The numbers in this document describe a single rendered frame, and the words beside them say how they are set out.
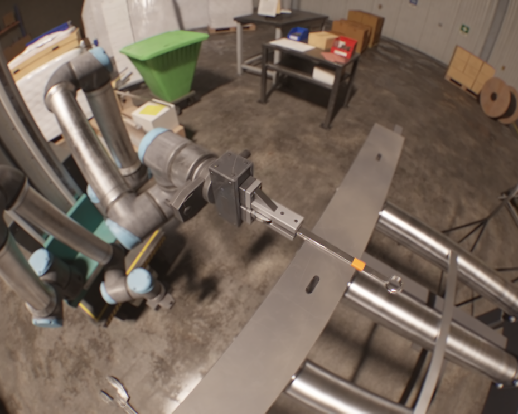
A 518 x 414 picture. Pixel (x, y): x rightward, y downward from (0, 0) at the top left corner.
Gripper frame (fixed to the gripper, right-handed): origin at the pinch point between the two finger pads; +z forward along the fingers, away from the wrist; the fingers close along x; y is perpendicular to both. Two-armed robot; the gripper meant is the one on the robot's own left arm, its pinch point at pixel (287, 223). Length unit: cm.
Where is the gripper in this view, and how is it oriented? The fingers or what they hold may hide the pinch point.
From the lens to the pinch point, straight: 37.3
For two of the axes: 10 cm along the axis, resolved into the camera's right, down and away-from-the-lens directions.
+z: 8.2, 4.8, -3.2
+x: -0.2, 5.8, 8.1
